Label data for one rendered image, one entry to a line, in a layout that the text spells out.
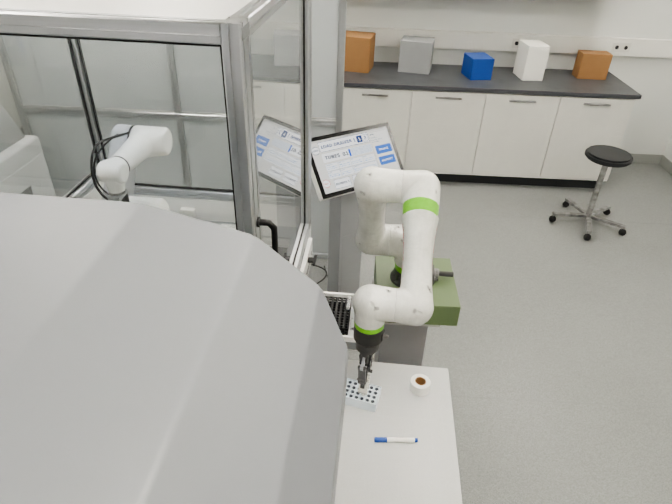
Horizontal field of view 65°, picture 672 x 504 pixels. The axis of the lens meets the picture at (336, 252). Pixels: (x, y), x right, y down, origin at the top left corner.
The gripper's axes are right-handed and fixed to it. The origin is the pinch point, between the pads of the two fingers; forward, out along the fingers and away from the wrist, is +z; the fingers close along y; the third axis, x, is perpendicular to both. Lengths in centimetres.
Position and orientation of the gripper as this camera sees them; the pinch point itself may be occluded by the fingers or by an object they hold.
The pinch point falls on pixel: (364, 383)
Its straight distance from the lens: 182.2
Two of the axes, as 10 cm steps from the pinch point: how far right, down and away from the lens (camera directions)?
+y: 3.0, -5.3, 8.0
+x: -9.5, -1.9, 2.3
